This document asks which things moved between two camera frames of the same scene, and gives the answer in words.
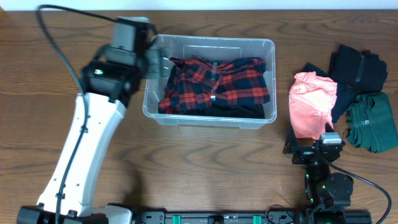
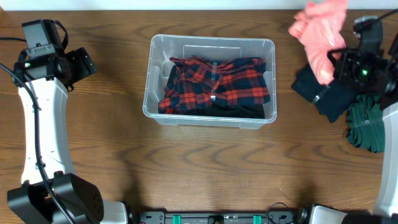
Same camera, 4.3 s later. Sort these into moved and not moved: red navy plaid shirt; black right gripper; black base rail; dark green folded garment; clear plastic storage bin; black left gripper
Moved: black left gripper; black right gripper
Not moved: red navy plaid shirt; black base rail; clear plastic storage bin; dark green folded garment
